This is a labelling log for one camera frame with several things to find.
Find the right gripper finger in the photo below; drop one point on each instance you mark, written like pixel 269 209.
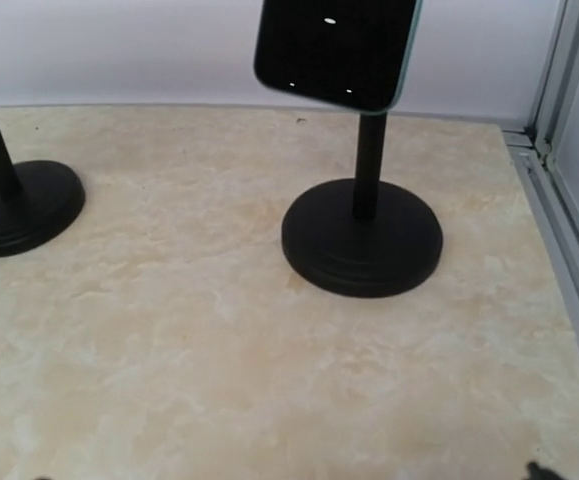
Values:
pixel 537 472

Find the black clamp phone stand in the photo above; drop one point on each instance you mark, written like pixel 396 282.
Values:
pixel 362 237

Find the teal phone diagonal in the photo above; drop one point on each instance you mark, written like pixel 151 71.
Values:
pixel 351 54

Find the black gooseneck phone stand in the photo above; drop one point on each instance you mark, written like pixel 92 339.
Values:
pixel 39 199

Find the right aluminium frame post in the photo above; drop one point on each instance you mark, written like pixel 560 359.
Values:
pixel 559 83

